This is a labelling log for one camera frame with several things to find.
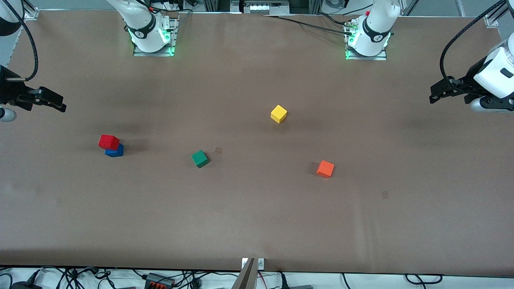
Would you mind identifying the red wooden block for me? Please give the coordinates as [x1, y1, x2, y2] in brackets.
[98, 134, 120, 151]

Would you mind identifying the orange wooden block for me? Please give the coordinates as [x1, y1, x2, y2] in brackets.
[316, 160, 335, 179]

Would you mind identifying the green wooden block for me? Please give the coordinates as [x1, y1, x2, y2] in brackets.
[191, 150, 210, 169]

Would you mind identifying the yellow wooden block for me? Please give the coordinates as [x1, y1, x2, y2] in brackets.
[270, 105, 288, 124]

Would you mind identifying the grey control box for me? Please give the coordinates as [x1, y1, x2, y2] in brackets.
[231, 0, 290, 16]

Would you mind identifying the black box with orange connectors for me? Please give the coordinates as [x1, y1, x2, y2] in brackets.
[145, 273, 175, 289]

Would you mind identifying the grey slanted metal bar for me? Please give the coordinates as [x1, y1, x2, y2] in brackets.
[231, 257, 257, 289]

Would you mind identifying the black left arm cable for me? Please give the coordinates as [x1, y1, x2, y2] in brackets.
[439, 0, 507, 83]

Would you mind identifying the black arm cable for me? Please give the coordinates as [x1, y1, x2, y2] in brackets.
[439, 0, 507, 83]
[2, 0, 39, 81]

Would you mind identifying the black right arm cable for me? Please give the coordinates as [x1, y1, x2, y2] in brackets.
[2, 0, 39, 81]

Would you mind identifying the aluminium corner rail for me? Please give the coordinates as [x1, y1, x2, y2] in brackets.
[484, 0, 514, 28]

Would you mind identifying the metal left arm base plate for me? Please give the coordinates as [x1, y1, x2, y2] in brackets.
[345, 40, 388, 61]

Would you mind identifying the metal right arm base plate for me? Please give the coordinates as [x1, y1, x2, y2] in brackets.
[133, 16, 179, 57]

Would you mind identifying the short black power cable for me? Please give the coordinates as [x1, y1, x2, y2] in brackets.
[315, 12, 357, 26]

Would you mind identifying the long black power cable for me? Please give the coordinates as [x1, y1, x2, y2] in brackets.
[263, 14, 355, 37]

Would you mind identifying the black looped cable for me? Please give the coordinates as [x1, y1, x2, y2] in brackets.
[405, 274, 443, 285]

